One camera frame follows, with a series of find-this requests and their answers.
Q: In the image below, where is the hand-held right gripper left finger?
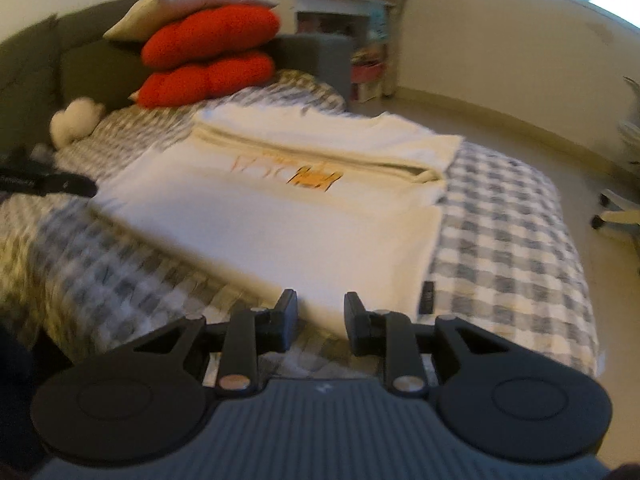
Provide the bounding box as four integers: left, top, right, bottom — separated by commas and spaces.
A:
132, 289, 298, 396

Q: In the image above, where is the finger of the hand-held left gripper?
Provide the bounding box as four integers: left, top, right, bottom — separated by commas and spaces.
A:
47, 172, 98, 199

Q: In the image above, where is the white plush toy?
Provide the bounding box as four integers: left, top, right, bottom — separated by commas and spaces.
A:
50, 98, 107, 150

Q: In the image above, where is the white office chair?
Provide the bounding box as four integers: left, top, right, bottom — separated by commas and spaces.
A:
591, 76, 640, 248

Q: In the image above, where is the cream white printed T-shirt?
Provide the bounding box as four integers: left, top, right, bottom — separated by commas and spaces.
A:
90, 102, 463, 333

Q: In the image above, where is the grey folded garment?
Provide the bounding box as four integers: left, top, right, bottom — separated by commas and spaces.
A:
7, 144, 58, 167

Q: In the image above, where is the patterned grey curtain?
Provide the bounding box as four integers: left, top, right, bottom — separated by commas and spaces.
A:
385, 0, 416, 97

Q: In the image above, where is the white side table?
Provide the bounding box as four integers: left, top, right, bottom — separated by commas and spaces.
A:
290, 0, 396, 103

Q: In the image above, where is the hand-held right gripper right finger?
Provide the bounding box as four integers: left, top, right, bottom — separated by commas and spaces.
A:
344, 291, 516, 397

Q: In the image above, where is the pale grey pillow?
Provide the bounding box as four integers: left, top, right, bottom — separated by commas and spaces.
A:
102, 0, 278, 43

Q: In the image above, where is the grey white checkered blanket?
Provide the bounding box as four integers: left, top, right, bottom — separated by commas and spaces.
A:
0, 69, 601, 386

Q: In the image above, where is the row of colourful books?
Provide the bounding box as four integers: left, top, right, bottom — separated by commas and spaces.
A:
350, 45, 388, 101

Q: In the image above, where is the dark grey sofa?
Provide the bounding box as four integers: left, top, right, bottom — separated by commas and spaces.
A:
0, 0, 353, 161

